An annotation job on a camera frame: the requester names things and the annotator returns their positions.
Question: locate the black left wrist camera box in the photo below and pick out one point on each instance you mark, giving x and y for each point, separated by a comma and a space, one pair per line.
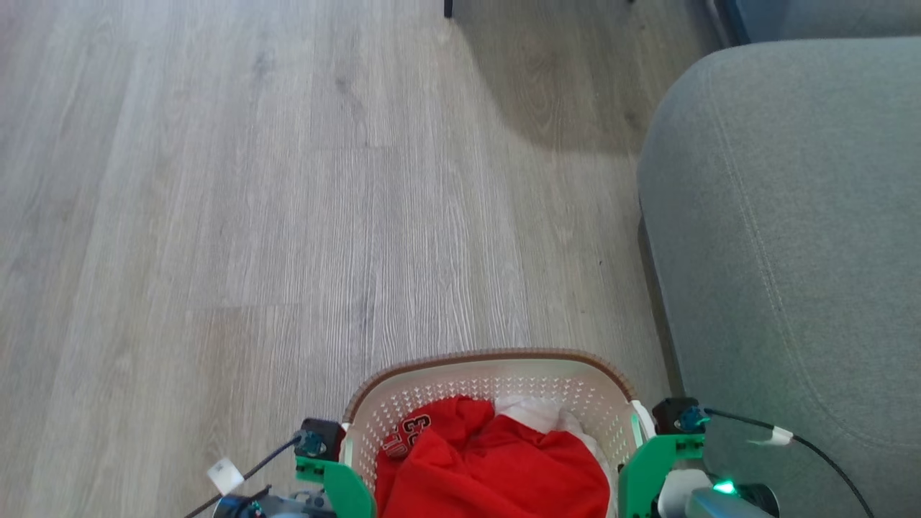
324, 435

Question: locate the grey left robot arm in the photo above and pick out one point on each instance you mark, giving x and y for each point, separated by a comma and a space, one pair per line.
288, 506

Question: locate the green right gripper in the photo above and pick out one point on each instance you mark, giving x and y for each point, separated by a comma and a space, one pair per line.
640, 475

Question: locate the red jersey garment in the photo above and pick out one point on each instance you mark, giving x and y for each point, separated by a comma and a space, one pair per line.
496, 467

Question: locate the beige perforated plastic laundry basket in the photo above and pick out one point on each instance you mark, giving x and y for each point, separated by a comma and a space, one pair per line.
432, 392

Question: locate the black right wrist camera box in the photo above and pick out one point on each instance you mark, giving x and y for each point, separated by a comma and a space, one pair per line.
673, 416

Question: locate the blue-grey upholstered cushion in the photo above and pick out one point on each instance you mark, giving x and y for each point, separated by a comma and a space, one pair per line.
827, 18

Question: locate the white cloth garment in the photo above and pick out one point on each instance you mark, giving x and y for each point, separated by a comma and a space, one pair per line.
534, 414

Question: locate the grey fabric sofa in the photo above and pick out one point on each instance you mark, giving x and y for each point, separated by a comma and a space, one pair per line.
791, 216

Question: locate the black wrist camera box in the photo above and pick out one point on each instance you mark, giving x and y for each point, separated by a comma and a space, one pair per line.
324, 435
673, 416

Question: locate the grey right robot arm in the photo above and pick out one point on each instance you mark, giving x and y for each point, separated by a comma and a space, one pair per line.
712, 500

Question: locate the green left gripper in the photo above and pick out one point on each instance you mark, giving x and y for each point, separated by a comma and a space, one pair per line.
349, 489

